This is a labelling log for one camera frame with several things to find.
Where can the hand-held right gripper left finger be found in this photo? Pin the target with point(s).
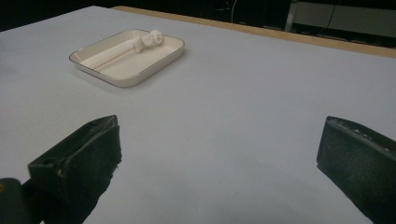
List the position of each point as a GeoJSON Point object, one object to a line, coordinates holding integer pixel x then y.
{"type": "Point", "coordinates": [87, 155]}

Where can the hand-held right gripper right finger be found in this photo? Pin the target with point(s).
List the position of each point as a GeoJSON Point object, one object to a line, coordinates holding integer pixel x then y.
{"type": "Point", "coordinates": [358, 161]}

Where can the white rectangular tray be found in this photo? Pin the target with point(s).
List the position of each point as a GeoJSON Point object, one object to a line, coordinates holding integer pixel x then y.
{"type": "Point", "coordinates": [130, 67]}

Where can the white stick with ornate head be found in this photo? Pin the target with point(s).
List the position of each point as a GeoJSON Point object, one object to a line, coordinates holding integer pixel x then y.
{"type": "Point", "coordinates": [124, 49]}

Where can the light blue table mat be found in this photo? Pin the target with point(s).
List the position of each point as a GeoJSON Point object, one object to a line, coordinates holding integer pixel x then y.
{"type": "Point", "coordinates": [218, 109]}

